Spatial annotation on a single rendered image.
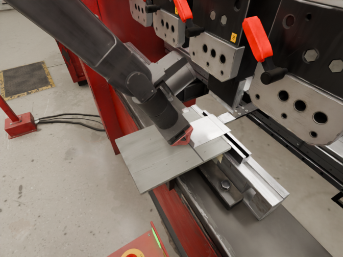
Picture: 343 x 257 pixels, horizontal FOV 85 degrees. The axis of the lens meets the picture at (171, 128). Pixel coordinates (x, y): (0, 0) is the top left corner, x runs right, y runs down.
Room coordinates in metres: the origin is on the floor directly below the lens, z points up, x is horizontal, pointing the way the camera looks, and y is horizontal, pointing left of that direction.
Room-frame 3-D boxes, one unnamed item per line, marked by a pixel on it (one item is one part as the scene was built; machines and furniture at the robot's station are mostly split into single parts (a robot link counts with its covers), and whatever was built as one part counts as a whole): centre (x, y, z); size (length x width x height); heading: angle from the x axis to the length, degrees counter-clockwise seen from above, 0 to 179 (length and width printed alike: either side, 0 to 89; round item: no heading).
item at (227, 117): (0.48, -0.26, 1.01); 0.26 x 0.12 x 0.05; 120
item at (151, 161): (0.33, 0.00, 1.00); 0.26 x 0.18 x 0.01; 120
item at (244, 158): (0.37, -0.15, 0.99); 0.20 x 0.03 x 0.03; 30
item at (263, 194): (0.35, -0.16, 0.92); 0.39 x 0.06 x 0.10; 30
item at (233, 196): (0.34, -0.10, 0.89); 0.30 x 0.05 x 0.03; 30
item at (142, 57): (0.88, 0.14, 0.92); 0.50 x 0.06 x 0.10; 30
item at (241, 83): (0.40, -0.13, 1.13); 0.10 x 0.02 x 0.10; 30
